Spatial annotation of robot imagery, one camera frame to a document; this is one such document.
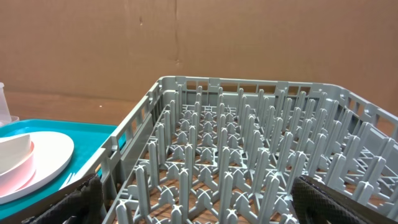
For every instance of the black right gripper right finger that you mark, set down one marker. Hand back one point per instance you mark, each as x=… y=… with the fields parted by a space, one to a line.
x=314 y=203

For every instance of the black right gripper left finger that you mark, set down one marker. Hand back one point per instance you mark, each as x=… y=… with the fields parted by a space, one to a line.
x=79 y=202

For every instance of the white bowl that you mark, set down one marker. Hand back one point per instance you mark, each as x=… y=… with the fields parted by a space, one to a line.
x=17 y=162

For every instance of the grey dishwasher rack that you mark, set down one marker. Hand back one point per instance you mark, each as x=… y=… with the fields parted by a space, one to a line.
x=231 y=149

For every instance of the white plastic fork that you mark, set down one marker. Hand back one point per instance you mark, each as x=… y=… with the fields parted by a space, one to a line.
x=68 y=180

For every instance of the pink plate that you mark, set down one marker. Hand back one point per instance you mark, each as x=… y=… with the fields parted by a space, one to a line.
x=52 y=153

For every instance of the teal plastic tray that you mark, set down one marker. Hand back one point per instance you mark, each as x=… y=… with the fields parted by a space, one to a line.
x=87 y=138

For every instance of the clear plastic bin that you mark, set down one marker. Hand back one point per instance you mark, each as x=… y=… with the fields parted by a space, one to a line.
x=5 y=116

